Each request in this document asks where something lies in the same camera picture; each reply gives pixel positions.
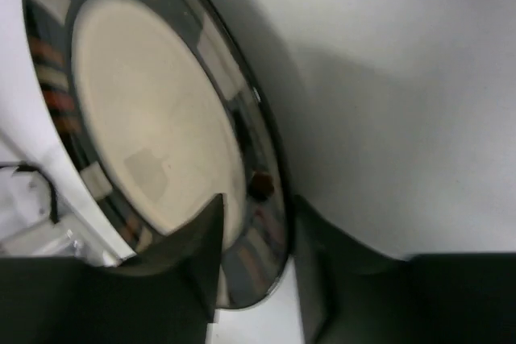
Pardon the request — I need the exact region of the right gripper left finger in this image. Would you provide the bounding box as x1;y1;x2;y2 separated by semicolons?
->
1;195;224;343

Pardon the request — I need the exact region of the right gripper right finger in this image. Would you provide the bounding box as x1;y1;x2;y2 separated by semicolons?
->
293;196;515;343

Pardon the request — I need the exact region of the black patterned rim plate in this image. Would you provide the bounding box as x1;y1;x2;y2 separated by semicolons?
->
23;0;288;309

